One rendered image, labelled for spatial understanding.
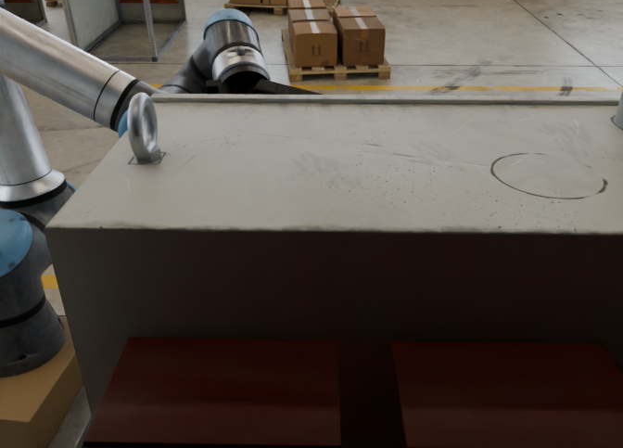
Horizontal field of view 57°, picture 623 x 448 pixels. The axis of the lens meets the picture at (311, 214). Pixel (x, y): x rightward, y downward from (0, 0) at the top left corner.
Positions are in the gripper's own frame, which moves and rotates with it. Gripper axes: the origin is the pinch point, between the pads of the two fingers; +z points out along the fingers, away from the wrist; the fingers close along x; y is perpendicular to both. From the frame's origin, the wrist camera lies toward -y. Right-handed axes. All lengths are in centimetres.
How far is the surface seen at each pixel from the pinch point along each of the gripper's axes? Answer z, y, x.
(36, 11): -560, 134, -276
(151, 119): 12.0, 13.2, 21.0
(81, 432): 1, 32, -49
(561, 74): -291, -297, -201
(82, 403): -5, 32, -51
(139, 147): 15.2, 14.1, 21.3
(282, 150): 14.7, 4.9, 19.6
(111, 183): 17.1, 15.9, 20.4
